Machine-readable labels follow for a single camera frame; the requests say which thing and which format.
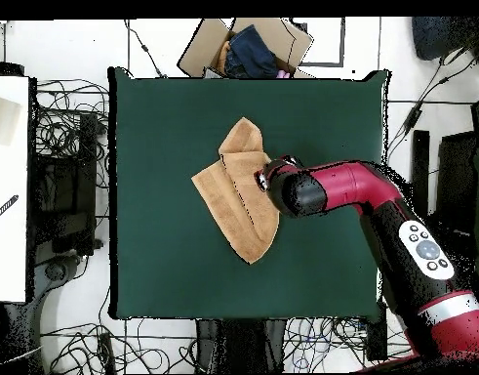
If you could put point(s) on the tan terry towel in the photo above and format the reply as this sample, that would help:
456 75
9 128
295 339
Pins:
243 195

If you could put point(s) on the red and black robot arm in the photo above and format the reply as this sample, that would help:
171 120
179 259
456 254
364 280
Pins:
352 183

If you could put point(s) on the pink cloth item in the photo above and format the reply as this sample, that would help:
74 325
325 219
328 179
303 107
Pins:
284 74

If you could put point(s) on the dark blue jeans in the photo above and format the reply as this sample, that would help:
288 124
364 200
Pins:
250 50

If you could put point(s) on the dark green table cloth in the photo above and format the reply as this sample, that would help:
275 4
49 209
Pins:
165 273

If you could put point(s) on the brown cardboard box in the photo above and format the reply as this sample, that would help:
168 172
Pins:
204 50

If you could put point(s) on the black upright stand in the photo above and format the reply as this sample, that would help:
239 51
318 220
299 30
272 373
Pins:
420 164

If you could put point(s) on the black monitor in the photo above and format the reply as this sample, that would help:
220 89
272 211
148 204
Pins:
455 172

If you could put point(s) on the black equipment rack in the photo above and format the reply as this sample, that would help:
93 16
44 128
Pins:
63 195

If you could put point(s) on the person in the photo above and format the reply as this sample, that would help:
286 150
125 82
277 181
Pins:
438 39

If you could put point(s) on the black striped tool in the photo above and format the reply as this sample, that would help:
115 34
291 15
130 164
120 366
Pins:
4 209

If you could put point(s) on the white desk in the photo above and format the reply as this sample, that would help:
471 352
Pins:
8 254

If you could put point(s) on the beige box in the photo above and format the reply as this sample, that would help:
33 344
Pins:
3 121

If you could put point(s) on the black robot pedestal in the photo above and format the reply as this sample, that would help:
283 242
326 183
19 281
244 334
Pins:
239 343

